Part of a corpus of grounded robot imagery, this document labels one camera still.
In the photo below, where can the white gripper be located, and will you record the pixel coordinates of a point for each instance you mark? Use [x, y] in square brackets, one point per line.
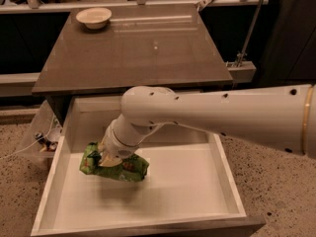
[116, 148]

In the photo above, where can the green chip bag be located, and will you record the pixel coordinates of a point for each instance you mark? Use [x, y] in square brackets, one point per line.
[132, 169]

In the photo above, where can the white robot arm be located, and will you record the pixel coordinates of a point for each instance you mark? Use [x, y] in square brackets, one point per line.
[283, 118]

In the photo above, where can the open white drawer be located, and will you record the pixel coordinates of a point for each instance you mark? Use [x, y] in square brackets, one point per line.
[188, 191]

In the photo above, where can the grey drawer cabinet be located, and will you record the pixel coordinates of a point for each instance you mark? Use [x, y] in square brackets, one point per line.
[152, 45]

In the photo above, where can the clear plastic bin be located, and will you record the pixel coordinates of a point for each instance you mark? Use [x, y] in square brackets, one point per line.
[42, 136]

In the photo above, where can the white ceramic bowl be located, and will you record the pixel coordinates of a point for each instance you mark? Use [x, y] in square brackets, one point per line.
[94, 18]

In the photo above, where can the metal tripod pole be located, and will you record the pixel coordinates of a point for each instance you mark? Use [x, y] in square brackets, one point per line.
[242, 53]

